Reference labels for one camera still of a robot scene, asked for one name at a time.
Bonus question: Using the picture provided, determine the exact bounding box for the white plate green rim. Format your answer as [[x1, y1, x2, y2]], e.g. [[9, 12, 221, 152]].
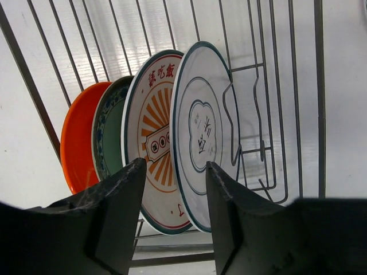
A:
[[170, 41, 240, 233]]

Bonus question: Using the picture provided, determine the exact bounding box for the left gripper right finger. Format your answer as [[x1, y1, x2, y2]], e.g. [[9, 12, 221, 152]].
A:
[[205, 162, 366, 274]]

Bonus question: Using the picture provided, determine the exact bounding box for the wire dish rack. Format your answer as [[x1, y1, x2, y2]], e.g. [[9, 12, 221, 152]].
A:
[[0, 0, 327, 269]]

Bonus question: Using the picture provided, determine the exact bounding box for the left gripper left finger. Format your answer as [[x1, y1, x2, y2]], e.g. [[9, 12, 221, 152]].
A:
[[1, 158, 147, 274]]

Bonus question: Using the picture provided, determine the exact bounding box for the white plate orange sunburst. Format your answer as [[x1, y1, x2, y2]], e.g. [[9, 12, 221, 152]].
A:
[[120, 49, 191, 235]]

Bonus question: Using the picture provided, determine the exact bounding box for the green patterned plate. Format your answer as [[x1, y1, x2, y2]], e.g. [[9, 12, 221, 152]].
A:
[[91, 76, 134, 181]]

